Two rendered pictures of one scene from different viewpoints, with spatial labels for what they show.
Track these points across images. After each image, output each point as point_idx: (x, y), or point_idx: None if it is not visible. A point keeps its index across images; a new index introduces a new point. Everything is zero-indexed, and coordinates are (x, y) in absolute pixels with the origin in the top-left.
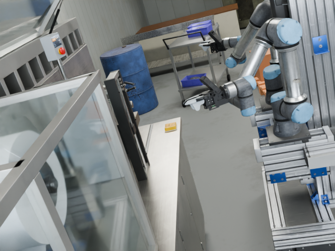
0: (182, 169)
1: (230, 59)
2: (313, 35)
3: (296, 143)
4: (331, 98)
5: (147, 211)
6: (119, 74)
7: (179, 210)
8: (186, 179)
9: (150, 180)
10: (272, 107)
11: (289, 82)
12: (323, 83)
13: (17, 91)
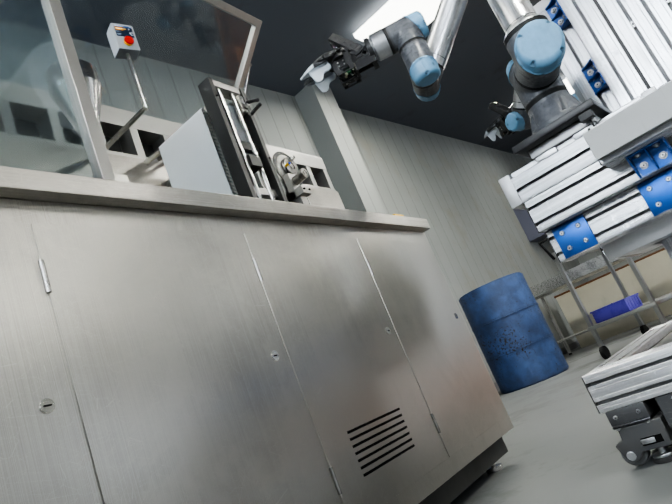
0: (389, 265)
1: (509, 114)
2: None
3: (578, 138)
4: (659, 46)
5: None
6: (241, 93)
7: (287, 251)
8: (407, 293)
9: None
10: (515, 91)
11: (496, 1)
12: (628, 25)
13: (132, 153)
